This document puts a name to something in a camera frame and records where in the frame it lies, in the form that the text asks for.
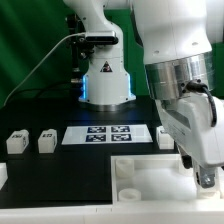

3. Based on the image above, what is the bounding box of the white sheet with markers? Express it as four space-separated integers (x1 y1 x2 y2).
62 124 152 145

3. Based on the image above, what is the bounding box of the black camera stand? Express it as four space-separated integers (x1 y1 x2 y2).
66 14 84 100

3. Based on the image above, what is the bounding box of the white left fence block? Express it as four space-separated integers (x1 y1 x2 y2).
0 163 8 190

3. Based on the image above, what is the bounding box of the black camera on base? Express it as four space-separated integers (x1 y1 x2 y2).
85 31 119 45

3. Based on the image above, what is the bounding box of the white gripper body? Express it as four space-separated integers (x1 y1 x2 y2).
155 93 224 168

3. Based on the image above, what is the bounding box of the white front fence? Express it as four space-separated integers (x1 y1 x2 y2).
0 200 224 224

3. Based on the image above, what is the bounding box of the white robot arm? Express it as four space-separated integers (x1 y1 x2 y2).
63 0 224 188

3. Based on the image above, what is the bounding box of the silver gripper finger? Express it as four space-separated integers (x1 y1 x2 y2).
196 165 215 188

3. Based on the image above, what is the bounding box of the black cable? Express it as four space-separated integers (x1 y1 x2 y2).
6 83 83 104

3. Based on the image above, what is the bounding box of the white square tabletop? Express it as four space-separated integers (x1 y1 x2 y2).
111 154 224 203

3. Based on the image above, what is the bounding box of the white cable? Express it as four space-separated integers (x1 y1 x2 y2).
3 31 87 107

